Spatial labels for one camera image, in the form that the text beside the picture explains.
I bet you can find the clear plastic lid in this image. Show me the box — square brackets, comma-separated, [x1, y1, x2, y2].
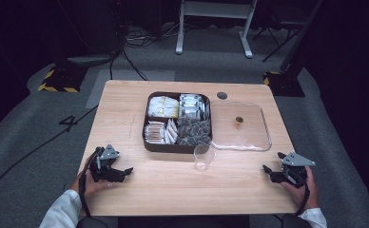
[209, 101, 273, 152]

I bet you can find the black yellow-striped stand base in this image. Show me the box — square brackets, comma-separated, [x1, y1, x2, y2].
[262, 70, 306, 98]
[37, 64, 89, 94]

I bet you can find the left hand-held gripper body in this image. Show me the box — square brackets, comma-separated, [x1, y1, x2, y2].
[89, 143, 122, 183]

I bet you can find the pile of white stick packets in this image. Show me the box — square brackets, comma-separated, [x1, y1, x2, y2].
[143, 119, 179, 146]

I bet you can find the pile of yellow-white packets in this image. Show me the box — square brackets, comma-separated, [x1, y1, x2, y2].
[146, 95, 180, 119]

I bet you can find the person's dark lap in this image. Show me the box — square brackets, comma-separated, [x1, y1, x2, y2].
[75, 214, 313, 228]

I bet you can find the person's right hand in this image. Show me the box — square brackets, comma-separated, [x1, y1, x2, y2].
[280, 174, 320, 211]

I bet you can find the left hand-held gripper cable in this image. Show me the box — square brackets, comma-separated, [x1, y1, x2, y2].
[78, 147, 102, 219]

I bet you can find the black tripod stand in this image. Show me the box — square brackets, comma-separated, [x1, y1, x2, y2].
[253, 17, 301, 63]

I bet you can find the pile of dark tea bags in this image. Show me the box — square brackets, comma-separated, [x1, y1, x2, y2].
[176, 117, 212, 147]

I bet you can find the brown compartment box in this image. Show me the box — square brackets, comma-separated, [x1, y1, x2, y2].
[142, 91, 213, 155]

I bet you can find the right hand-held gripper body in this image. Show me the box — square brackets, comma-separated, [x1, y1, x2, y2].
[277, 151, 317, 188]

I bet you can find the right hand-held gripper cable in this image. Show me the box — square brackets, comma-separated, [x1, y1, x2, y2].
[294, 182, 311, 217]

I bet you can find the pile of silver packets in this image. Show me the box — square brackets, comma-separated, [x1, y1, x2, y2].
[178, 93, 211, 121]

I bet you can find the clear plastic cup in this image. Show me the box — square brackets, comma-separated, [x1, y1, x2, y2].
[193, 143, 217, 173]

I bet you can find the person's left hand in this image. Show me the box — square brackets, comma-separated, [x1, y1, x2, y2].
[69, 169, 114, 200]

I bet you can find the hand-held gripper cable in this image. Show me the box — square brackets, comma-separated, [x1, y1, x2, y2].
[294, 182, 311, 217]
[78, 147, 102, 219]

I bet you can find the black floor cable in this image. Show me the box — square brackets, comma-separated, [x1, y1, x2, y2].
[0, 104, 99, 204]

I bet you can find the bundle of black floor cables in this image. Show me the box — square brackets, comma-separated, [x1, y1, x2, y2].
[108, 23, 182, 82]

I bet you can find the white desk frame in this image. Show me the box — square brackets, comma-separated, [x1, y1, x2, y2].
[175, 0, 259, 59]

